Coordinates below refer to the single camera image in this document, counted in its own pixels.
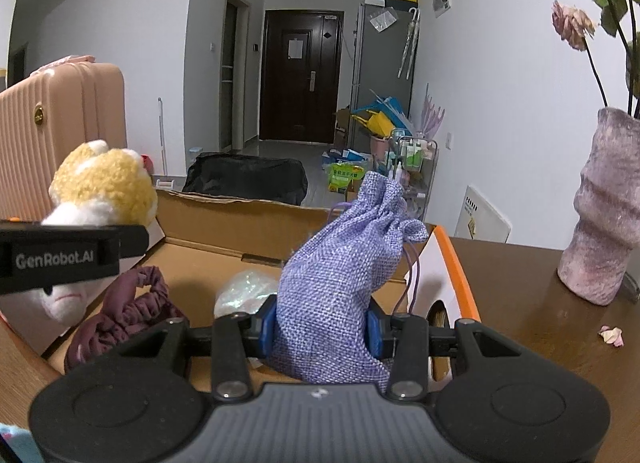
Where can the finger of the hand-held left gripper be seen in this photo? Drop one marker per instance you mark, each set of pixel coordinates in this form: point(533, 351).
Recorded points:
point(135, 240)

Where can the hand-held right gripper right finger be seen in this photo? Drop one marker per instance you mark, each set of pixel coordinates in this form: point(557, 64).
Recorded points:
point(375, 335)

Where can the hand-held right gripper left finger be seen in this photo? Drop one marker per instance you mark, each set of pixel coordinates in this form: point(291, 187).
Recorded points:
point(268, 328)

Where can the clear plastic pouch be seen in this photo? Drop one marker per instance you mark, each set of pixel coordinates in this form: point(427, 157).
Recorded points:
point(245, 290)

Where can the yellow and white plush toy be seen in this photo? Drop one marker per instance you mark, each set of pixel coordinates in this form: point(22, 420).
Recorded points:
point(100, 183)

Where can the purple satin scrunchie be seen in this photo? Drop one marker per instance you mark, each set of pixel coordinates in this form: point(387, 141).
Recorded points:
point(125, 313)

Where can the orange cardboard box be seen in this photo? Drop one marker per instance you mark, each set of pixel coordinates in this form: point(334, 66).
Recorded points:
point(210, 223)

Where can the white mop stick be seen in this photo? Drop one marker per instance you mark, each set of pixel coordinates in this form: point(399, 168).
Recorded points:
point(162, 143)

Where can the white bucket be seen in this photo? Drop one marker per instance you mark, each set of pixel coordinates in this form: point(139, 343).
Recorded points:
point(194, 158)

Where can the black bag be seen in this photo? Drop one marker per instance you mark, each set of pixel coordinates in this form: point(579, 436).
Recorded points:
point(240, 178)

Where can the pink ribbed suitcase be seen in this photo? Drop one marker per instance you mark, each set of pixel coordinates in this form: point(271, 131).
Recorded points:
point(60, 118)

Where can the white flat board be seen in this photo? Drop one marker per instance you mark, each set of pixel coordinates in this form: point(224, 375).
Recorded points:
point(482, 215)

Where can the green snack bag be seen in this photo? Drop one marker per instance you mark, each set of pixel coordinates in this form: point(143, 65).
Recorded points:
point(345, 177)

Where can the trolley with bottles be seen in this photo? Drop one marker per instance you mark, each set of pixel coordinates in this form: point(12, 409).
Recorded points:
point(412, 153)

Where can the pink bin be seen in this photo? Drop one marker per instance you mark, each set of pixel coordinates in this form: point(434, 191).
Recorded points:
point(378, 149)

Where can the teal printed packet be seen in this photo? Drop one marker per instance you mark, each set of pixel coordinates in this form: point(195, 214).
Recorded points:
point(12, 443)

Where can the dark interior doorway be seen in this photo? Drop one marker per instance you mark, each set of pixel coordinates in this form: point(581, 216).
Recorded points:
point(230, 73)

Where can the dark wooden door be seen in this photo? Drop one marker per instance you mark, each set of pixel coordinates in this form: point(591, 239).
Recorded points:
point(280, 93)

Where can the brown cardboard box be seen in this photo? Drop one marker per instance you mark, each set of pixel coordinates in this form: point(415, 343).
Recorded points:
point(342, 125)

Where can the pile of blue yellow bags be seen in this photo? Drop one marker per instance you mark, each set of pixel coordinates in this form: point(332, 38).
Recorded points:
point(380, 118)

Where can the fallen pink petal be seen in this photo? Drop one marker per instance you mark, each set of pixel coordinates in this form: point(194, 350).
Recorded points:
point(611, 335)

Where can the pink textured vase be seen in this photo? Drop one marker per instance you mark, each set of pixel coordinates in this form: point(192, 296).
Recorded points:
point(605, 223)

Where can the grey refrigerator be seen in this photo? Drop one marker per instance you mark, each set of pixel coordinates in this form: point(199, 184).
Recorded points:
point(370, 73)

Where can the white folded umbrella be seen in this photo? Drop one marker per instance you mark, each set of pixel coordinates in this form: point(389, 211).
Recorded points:
point(409, 43)

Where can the clear plastic bag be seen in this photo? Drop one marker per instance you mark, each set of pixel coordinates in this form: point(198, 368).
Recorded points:
point(382, 20)

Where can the bunch of dried pink roses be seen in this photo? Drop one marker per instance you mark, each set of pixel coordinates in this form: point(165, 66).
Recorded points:
point(572, 23)

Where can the white wall socket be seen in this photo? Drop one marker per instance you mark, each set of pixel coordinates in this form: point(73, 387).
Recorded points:
point(448, 140)

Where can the purple feather wall decor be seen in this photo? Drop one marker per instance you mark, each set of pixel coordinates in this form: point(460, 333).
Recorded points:
point(432, 115)

